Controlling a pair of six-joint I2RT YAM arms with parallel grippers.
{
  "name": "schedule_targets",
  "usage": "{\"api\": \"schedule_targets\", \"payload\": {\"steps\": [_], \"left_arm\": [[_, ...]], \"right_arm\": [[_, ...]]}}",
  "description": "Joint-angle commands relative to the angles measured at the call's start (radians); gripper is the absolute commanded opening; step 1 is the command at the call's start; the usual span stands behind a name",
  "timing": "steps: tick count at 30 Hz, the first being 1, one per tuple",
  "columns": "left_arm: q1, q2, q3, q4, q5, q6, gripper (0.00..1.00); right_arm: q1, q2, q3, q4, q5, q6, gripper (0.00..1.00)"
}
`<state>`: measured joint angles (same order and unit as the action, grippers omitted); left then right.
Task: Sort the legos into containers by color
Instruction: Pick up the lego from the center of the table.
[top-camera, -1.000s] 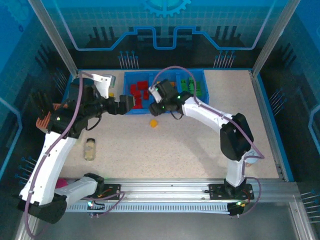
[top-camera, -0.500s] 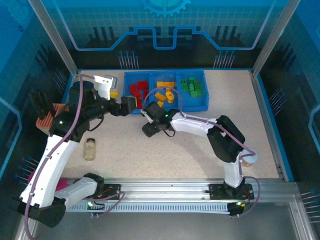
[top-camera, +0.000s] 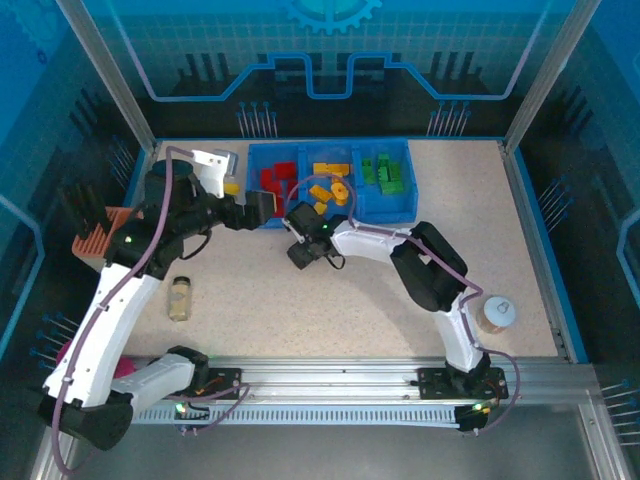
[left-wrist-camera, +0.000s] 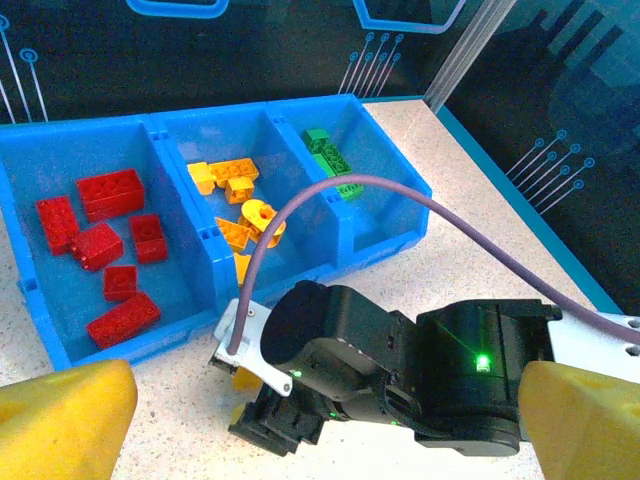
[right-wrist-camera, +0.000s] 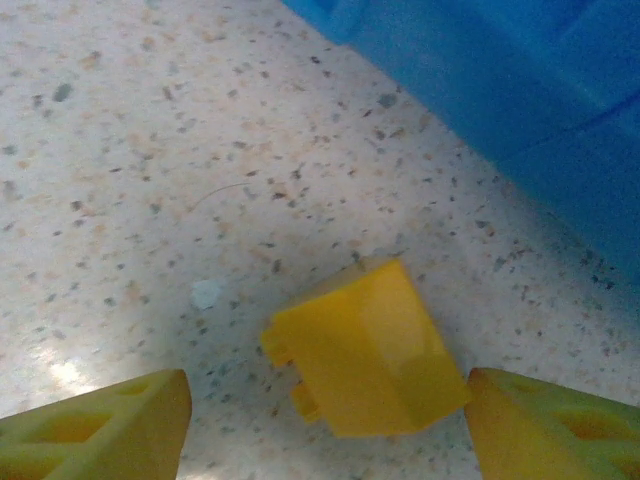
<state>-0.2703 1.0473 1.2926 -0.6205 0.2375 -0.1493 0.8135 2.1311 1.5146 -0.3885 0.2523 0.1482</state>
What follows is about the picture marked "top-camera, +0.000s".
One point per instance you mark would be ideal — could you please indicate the yellow lego brick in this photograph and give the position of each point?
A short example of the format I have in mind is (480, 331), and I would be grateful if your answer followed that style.
(342, 170)
(322, 168)
(318, 192)
(320, 206)

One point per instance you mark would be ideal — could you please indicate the orange and cream tool holder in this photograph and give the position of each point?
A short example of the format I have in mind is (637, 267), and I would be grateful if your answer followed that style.
(92, 242)

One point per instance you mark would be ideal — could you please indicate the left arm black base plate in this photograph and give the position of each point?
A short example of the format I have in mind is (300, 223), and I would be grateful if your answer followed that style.
(225, 380)

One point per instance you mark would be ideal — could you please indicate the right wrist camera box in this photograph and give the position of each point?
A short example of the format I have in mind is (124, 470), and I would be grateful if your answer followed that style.
(296, 234)

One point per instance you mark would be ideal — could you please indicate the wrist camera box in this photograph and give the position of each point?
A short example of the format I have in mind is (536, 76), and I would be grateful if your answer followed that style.
(296, 234)
(210, 165)

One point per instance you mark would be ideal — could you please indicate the blue three-compartment bin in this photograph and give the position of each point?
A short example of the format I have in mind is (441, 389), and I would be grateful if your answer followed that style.
(385, 210)

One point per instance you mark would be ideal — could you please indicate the jar with white lid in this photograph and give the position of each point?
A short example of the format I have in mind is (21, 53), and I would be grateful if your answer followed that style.
(499, 312)

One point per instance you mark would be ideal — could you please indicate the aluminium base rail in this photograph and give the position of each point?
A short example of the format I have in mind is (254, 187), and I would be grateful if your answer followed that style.
(325, 380)

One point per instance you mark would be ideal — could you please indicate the magenta dumbbell-shaped toy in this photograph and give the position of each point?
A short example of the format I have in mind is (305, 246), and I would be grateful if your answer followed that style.
(126, 367)

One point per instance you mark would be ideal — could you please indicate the aluminium frame post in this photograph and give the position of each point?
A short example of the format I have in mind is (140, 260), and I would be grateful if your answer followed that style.
(549, 75)
(116, 85)

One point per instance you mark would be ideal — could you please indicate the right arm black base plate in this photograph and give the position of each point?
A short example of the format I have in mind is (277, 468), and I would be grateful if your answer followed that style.
(432, 382)

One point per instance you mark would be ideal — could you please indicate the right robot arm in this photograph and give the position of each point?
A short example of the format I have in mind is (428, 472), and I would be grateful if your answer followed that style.
(425, 270)

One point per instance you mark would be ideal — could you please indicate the black controller board with LED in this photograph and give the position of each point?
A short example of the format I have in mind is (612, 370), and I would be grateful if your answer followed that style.
(186, 414)
(472, 420)

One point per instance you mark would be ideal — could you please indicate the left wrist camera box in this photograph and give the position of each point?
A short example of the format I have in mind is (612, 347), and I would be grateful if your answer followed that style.
(210, 165)

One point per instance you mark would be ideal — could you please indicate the clear jar with tan contents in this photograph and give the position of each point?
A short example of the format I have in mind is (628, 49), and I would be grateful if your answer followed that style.
(180, 300)

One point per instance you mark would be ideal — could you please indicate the yellow round lego piece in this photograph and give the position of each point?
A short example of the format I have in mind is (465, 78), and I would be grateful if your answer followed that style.
(340, 192)

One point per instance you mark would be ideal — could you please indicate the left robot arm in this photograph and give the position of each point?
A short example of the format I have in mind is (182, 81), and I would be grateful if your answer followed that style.
(115, 310)

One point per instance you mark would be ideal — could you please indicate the green lego brick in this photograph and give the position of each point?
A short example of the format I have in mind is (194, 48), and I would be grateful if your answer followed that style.
(396, 171)
(382, 174)
(391, 187)
(367, 170)
(384, 161)

